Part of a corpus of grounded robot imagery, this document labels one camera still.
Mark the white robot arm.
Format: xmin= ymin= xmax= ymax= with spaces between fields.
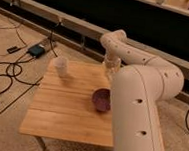
xmin=100 ymin=29 xmax=184 ymax=151

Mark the translucent plastic cup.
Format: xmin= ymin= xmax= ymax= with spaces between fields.
xmin=53 ymin=56 xmax=68 ymax=77

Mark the wooden table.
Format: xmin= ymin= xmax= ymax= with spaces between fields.
xmin=19 ymin=61 xmax=114 ymax=148

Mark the dark power adapter box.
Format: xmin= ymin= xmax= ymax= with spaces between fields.
xmin=27 ymin=44 xmax=45 ymax=58

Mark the small black device on floor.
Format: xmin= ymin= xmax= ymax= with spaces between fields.
xmin=7 ymin=46 xmax=20 ymax=54

